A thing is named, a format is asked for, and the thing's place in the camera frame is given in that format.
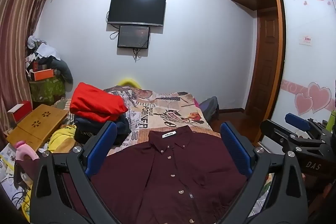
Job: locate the yellow round object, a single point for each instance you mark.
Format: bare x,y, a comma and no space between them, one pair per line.
128,82

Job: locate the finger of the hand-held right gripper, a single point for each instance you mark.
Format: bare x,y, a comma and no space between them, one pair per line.
278,132
299,120

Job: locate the green patterned cloth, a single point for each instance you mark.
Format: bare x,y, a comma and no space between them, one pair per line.
47,90

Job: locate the pile of papers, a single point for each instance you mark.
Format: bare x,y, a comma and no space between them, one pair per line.
8,161

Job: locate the orange box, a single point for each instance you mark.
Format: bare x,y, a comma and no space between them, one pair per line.
42,75

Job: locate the red box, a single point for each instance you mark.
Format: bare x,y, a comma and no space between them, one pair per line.
21,115

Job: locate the red garment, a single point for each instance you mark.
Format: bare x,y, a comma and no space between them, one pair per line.
97,102

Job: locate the green bottle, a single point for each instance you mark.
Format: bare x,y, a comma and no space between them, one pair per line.
332,120

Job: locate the brown wooden door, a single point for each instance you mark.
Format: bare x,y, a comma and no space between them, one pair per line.
265,64

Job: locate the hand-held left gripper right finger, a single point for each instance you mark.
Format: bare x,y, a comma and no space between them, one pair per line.
235,149

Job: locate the wooden lap table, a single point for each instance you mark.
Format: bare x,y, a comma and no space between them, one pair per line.
34,124

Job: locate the small black monitor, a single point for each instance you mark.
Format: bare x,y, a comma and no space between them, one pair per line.
134,36

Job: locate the white cloth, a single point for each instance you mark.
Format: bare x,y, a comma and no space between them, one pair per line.
46,50

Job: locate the white heart-print sliding door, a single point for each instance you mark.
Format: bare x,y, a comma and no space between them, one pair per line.
307,56

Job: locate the maroon button-up shirt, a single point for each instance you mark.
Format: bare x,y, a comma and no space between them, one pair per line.
162,182

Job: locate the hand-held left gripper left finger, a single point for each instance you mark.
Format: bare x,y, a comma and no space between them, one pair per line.
101,146

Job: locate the pink plastic object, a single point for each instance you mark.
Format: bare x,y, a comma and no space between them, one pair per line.
25,151

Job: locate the grey backpack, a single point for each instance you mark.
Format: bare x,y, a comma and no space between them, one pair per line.
210,108

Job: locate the dark navy garment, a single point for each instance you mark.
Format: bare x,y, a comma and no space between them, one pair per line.
82,126

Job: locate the printed blanket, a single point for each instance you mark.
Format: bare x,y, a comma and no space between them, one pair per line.
168,108

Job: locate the yellow garment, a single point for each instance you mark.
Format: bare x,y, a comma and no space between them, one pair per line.
61,138

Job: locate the black wall television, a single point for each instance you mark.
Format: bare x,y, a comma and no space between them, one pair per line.
136,9

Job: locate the striped brown curtain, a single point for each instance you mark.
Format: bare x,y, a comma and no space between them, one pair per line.
18,29

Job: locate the grey garment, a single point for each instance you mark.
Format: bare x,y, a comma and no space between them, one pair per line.
63,70

